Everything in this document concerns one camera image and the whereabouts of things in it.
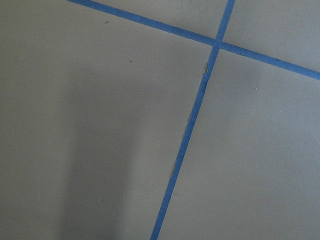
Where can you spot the blue tape line lengthwise right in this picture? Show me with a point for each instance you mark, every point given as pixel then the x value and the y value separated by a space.
pixel 192 119

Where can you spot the blue tape line crosswise near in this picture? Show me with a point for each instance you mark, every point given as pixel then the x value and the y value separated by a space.
pixel 198 38

